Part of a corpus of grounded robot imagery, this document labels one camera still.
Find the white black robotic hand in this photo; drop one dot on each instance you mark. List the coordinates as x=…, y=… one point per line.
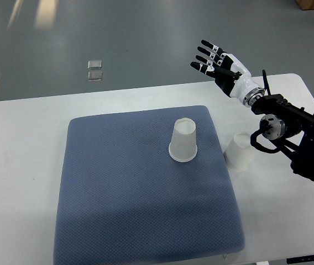
x=229, y=74

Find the white paper cup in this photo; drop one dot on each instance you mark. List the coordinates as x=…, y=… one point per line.
x=183, y=146
x=238, y=152

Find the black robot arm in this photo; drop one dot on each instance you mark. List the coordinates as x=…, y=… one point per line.
x=285, y=128

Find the white paper cup on mat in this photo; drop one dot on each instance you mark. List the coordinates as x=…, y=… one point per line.
x=183, y=146

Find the lower floor plate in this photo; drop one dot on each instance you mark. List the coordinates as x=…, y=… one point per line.
x=95, y=76

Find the floor plate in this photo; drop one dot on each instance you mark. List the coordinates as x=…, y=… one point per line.
x=95, y=64
x=95, y=76

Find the upper floor plate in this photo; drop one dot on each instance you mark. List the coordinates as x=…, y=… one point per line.
x=95, y=64

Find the blue textured mat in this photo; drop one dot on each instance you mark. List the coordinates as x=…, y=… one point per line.
x=123, y=199

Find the black table control panel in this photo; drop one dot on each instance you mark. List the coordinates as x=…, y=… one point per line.
x=302, y=259

